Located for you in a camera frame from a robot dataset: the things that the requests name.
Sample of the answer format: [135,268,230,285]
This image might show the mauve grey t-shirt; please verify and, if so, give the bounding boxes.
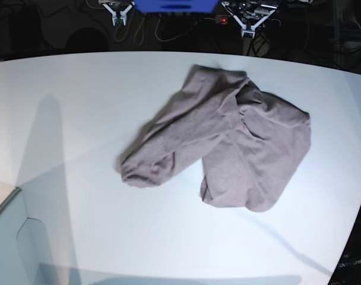
[121,65,311,212]

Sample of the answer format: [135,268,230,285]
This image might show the black power strip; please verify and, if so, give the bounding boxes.
[214,14,281,29]

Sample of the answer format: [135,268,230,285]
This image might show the blue plastic box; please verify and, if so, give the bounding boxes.
[134,0,219,13]

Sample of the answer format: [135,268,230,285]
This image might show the grey table side panel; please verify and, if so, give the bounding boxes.
[0,188,48,284]

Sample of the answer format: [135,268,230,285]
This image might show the white looped cable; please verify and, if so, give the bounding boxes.
[113,11,199,45]

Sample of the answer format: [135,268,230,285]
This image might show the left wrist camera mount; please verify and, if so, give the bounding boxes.
[220,0,281,38]

